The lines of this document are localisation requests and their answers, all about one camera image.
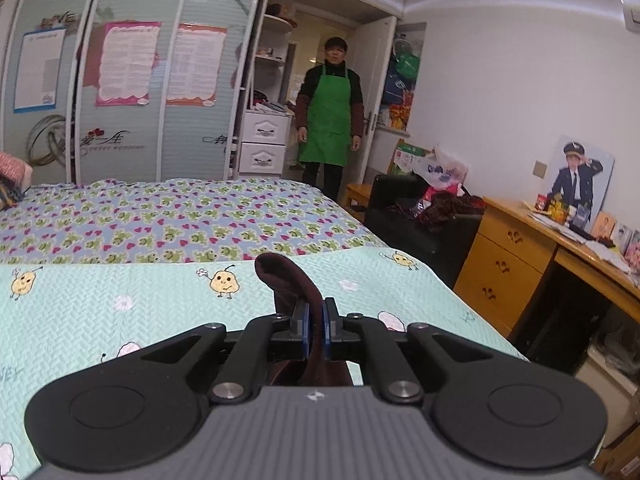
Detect brown cardboard box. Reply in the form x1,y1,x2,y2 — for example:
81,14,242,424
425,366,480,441
590,424,640,480

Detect mint bee-print quilt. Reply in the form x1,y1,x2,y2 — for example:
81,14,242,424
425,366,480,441
0,247,531,480

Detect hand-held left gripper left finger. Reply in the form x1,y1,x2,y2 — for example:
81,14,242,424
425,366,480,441
141,300,311,406

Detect frog-print bedsheet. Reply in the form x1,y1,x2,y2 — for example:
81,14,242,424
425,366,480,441
0,177,390,267

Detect wooden stool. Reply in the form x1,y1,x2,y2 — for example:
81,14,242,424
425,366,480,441
344,182,374,222

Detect green printed cardboard box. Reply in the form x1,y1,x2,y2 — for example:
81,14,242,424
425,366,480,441
388,138,437,177

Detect salmon-bordered paper poster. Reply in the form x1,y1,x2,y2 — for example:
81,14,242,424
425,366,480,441
165,22,229,108

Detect green apron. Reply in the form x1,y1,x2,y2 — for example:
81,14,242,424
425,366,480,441
298,64,352,167

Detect small photo frame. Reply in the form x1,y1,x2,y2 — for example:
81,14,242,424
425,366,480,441
592,212,617,242
625,230,640,274
612,222,634,257

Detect red plaid cloth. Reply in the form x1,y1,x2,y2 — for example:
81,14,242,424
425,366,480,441
395,191,487,232

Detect black armchair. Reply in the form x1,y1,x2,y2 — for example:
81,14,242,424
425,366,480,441
364,172,487,290

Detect hanging colourful bags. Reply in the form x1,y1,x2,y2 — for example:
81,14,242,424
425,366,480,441
379,34,427,134

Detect pink knitted garment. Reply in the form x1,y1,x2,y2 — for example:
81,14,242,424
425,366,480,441
0,152,34,209

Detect magenta-bordered paper poster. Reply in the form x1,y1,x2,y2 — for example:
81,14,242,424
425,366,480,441
95,21,164,108

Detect blue-framed poster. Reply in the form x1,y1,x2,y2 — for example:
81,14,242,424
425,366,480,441
12,27,67,114

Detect uniformed figure portrait poster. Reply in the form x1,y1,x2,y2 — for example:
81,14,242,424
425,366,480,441
541,135,616,224

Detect wooden desk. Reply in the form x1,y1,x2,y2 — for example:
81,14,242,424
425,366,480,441
451,195,640,377

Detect sliding-door wardrobe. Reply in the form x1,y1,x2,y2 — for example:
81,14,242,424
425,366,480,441
0,0,296,187

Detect white plastic bag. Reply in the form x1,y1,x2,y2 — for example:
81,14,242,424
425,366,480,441
415,146,469,189

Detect pile of papers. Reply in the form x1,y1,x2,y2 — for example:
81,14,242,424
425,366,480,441
526,206,592,242

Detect white drawer unit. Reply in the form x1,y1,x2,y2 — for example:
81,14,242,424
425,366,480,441
237,110,292,177

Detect white door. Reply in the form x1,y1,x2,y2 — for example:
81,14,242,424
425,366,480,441
350,15,399,197

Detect white air conditioner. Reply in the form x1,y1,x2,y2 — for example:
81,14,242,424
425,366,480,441
617,0,640,35

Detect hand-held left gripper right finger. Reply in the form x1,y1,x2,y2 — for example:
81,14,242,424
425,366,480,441
322,297,493,405

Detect maroon and grey sweatshirt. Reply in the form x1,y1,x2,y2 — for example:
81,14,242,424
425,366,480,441
255,254,353,388

